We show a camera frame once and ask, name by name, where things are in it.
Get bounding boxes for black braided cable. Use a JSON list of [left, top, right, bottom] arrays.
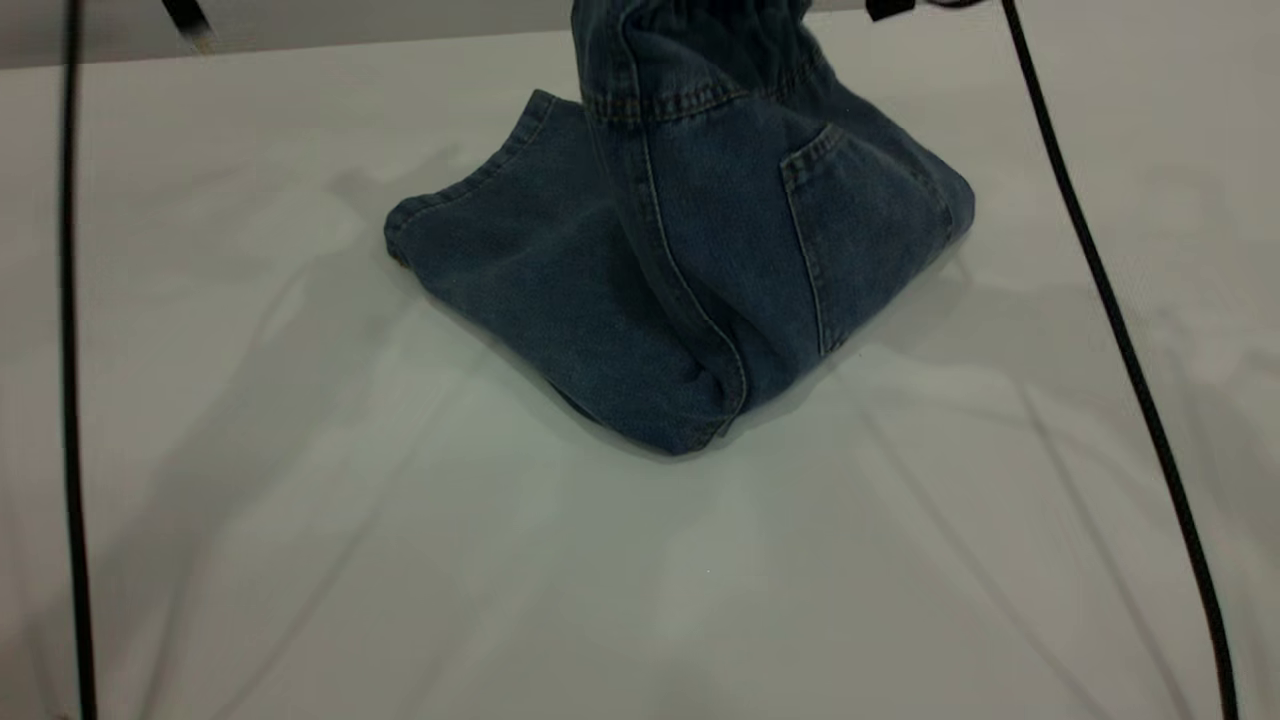
[[58, 0, 98, 720]]

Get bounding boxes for black smooth cable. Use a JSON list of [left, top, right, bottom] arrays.
[[918, 0, 1241, 720]]

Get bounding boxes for blue faded denim pants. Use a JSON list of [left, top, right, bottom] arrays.
[[383, 0, 976, 458]]

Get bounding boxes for black strap with tan tip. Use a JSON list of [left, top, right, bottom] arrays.
[[163, 0, 214, 53]]

